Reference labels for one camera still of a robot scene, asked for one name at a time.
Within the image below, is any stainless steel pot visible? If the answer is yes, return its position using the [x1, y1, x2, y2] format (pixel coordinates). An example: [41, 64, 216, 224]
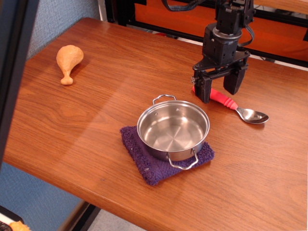
[137, 94, 210, 170]

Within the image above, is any orange object bottom corner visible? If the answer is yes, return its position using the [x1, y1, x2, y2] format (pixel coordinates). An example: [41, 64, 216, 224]
[9, 221, 31, 231]

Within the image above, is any purple towel cloth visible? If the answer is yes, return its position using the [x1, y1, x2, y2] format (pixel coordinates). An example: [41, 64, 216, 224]
[120, 126, 215, 186]

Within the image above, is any red handled metal spoon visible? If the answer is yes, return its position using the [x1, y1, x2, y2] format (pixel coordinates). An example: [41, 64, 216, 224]
[192, 86, 270, 125]

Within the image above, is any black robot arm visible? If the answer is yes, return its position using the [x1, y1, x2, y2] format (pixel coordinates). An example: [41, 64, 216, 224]
[192, 0, 255, 103]

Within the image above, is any orange panel black frame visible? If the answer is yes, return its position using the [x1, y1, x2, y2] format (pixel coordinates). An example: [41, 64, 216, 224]
[104, 0, 308, 67]

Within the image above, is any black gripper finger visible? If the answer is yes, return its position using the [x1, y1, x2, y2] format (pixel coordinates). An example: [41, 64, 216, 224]
[223, 69, 246, 95]
[194, 77, 212, 103]

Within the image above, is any toy chicken drumstick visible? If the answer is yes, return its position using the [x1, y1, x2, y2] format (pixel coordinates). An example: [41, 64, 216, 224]
[56, 45, 84, 85]

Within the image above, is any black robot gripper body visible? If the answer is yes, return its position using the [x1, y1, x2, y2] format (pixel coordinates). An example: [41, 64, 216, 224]
[192, 23, 250, 83]

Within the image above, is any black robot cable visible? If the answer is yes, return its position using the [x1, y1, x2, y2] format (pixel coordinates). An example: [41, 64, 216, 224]
[160, 0, 207, 12]

